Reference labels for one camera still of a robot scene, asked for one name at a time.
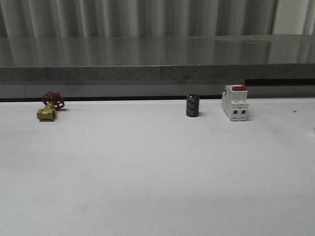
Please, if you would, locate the black cylindrical capacitor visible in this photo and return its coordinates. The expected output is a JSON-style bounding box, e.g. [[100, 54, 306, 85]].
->
[[186, 94, 200, 118]]

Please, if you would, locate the grey stone ledge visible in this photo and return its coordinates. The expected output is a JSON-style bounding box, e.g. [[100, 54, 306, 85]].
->
[[0, 35, 315, 86]]

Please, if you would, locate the brass valve red handwheel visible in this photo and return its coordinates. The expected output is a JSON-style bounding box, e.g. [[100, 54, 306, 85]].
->
[[36, 91, 65, 121]]

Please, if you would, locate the white circuit breaker red switch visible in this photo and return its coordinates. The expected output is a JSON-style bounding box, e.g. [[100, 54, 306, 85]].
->
[[221, 85, 249, 121]]

